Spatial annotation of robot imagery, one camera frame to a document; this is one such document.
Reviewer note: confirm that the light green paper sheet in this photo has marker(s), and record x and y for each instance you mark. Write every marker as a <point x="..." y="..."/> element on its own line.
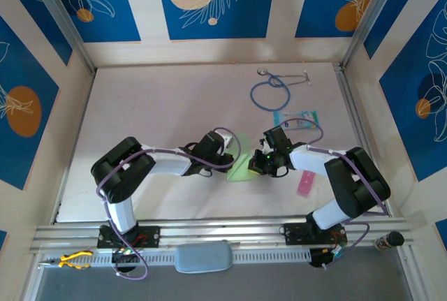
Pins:
<point x="241" y="173"/>

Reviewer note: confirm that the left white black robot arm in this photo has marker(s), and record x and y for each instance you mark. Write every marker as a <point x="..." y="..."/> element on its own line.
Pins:
<point x="167" y="165"/>

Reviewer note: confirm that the light blue wipes packet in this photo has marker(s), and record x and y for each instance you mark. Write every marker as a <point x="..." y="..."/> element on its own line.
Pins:
<point x="300" y="117"/>

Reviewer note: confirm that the pink plastic case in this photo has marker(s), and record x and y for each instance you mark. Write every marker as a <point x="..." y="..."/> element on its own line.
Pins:
<point x="305" y="184"/>

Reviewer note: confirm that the blue stethoscope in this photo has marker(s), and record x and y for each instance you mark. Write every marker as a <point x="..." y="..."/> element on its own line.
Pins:
<point x="262" y="71"/>

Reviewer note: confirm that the grey blue pouch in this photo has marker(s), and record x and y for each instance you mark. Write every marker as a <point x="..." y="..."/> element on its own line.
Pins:
<point x="204" y="257"/>

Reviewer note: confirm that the black electronics module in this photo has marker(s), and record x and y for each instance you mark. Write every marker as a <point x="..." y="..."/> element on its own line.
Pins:
<point x="317" y="260"/>
<point x="122" y="257"/>

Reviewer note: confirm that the grey metal panel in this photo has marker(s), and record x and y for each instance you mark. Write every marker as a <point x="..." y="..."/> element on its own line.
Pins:
<point x="244" y="287"/>

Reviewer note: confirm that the small dark capped bottle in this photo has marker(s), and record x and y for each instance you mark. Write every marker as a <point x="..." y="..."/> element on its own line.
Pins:
<point x="394" y="239"/>

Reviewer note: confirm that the aluminium mounting rail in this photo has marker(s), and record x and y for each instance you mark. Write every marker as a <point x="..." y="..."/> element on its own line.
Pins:
<point x="216" y="231"/>

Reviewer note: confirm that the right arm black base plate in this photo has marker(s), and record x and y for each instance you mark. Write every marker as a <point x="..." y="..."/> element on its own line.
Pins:
<point x="297" y="234"/>

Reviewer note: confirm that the aluminium side rail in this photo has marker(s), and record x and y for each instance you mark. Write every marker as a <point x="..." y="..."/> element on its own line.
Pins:
<point x="349" y="98"/>

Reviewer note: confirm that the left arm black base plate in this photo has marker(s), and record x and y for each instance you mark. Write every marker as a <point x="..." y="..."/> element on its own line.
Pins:
<point x="150" y="236"/>

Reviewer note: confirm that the aluminium frame post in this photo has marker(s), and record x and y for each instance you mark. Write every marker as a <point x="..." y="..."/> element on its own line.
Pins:
<point x="66" y="28"/>
<point x="363" y="25"/>

